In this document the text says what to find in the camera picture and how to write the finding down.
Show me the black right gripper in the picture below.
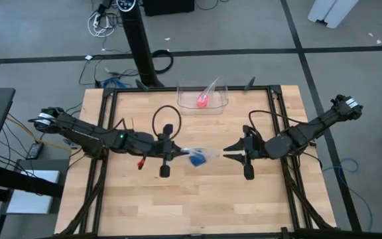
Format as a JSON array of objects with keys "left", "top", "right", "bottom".
[{"left": 223, "top": 125, "right": 269, "bottom": 181}]

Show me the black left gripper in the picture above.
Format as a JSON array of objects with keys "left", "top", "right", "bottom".
[{"left": 143, "top": 123, "right": 190, "bottom": 179}]

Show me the blue elastic bandage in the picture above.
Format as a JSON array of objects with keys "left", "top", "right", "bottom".
[{"left": 189, "top": 153, "right": 208, "bottom": 168}]

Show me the clear plastic zip bag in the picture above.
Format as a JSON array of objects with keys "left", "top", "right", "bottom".
[
  {"left": 195, "top": 76, "right": 221, "bottom": 110},
  {"left": 180, "top": 145, "right": 224, "bottom": 167}
]

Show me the pink bandage roll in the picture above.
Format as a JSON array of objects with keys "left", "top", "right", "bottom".
[{"left": 196, "top": 93, "right": 210, "bottom": 109}]

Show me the clear plastic bin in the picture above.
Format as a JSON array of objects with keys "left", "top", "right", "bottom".
[{"left": 176, "top": 84, "right": 229, "bottom": 116}]

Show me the black tower fan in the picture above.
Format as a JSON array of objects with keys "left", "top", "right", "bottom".
[{"left": 115, "top": 0, "right": 166, "bottom": 89}]

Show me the black power adapter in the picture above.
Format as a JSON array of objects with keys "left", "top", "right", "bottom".
[{"left": 25, "top": 142, "right": 44, "bottom": 161}]

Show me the black box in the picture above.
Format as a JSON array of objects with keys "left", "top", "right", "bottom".
[{"left": 142, "top": 0, "right": 196, "bottom": 17}]

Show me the white shelf board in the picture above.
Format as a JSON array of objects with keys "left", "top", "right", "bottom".
[{"left": 6, "top": 169, "right": 61, "bottom": 215}]

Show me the white power strip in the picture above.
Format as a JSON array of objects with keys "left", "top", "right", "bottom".
[{"left": 87, "top": 11, "right": 116, "bottom": 39}]

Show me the white plastic base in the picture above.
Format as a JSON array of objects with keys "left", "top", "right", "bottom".
[{"left": 307, "top": 0, "right": 360, "bottom": 30}]

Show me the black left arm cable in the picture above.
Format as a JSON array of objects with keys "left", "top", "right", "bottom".
[{"left": 151, "top": 104, "right": 182, "bottom": 141}]

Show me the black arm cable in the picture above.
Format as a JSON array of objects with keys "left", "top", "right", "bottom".
[
  {"left": 247, "top": 110, "right": 325, "bottom": 134},
  {"left": 151, "top": 104, "right": 182, "bottom": 141}
]

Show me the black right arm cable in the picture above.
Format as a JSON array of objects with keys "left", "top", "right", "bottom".
[{"left": 247, "top": 110, "right": 325, "bottom": 134}]

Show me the black coiled cable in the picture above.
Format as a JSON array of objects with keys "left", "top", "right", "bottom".
[{"left": 151, "top": 49, "right": 175, "bottom": 75}]

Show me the tangled blue cable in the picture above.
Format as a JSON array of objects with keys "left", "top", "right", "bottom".
[{"left": 102, "top": 77, "right": 133, "bottom": 90}]

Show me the long blue cable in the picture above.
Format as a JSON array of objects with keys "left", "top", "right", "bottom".
[{"left": 321, "top": 157, "right": 375, "bottom": 233}]

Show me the thin black floor cable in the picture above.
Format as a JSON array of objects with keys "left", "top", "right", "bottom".
[{"left": 78, "top": 54, "right": 139, "bottom": 88}]

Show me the yellow cable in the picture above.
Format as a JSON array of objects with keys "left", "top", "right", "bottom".
[{"left": 6, "top": 116, "right": 73, "bottom": 154}]

